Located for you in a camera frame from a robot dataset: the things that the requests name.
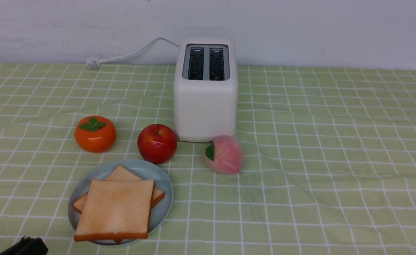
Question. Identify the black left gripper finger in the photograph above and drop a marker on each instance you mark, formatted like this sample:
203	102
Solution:
27	246

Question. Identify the toast slice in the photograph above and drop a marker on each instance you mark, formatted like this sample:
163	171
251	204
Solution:
123	174
115	209

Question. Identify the white two-slot toaster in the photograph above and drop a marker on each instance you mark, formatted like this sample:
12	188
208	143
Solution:
205	89

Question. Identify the orange persimmon with green leaf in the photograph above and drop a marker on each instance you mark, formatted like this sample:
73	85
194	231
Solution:
95	134

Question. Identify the light blue round plate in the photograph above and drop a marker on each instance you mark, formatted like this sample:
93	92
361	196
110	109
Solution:
120	202

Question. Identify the red apple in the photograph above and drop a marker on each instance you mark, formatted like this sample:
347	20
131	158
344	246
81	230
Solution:
157	143

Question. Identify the pink peach with leaf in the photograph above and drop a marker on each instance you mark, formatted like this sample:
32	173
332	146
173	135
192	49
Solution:
224	155

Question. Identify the green checkered tablecloth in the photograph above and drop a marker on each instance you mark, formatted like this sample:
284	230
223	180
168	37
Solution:
329	159

